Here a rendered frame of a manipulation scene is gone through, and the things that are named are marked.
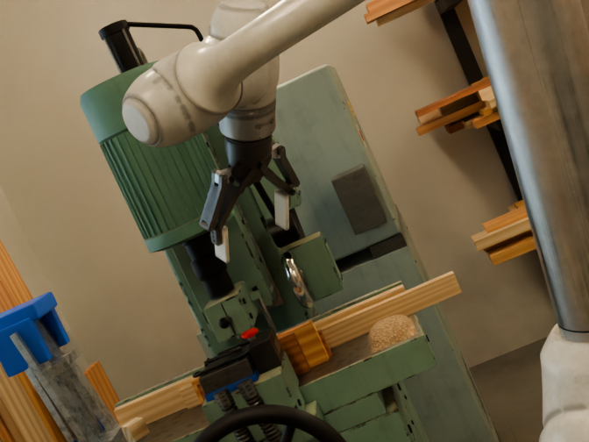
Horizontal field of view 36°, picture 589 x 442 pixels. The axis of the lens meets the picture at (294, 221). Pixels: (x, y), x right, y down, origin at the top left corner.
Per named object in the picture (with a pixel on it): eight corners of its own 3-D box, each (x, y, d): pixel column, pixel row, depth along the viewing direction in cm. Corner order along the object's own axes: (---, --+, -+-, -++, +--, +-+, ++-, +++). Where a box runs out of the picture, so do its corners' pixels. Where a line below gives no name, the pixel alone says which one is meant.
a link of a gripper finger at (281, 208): (273, 189, 155) (277, 188, 156) (274, 224, 159) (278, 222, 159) (286, 196, 153) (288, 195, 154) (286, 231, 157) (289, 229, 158)
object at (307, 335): (225, 403, 162) (208, 366, 161) (226, 401, 164) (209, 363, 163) (329, 360, 160) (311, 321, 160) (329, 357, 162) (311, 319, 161)
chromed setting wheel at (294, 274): (302, 317, 175) (276, 260, 173) (304, 303, 187) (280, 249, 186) (316, 311, 174) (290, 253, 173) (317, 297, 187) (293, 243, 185)
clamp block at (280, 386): (222, 458, 144) (198, 408, 143) (230, 427, 158) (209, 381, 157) (307, 422, 143) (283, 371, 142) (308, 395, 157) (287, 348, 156)
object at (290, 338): (229, 405, 161) (211, 367, 160) (230, 402, 162) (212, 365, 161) (310, 370, 159) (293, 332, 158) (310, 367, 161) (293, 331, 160)
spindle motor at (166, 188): (142, 261, 158) (64, 98, 155) (159, 245, 176) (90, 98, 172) (233, 221, 157) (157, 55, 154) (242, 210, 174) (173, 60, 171)
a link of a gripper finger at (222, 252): (228, 226, 146) (223, 228, 146) (230, 261, 150) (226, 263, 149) (216, 219, 148) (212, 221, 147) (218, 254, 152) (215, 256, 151)
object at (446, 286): (188, 409, 170) (179, 390, 169) (189, 406, 172) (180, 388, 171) (462, 292, 165) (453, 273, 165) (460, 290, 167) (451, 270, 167)
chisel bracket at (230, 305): (222, 351, 164) (202, 309, 163) (230, 331, 178) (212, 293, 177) (259, 335, 163) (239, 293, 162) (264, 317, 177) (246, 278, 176)
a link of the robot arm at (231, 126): (287, 97, 139) (288, 132, 143) (249, 80, 145) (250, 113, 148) (244, 117, 134) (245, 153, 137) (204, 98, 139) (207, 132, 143)
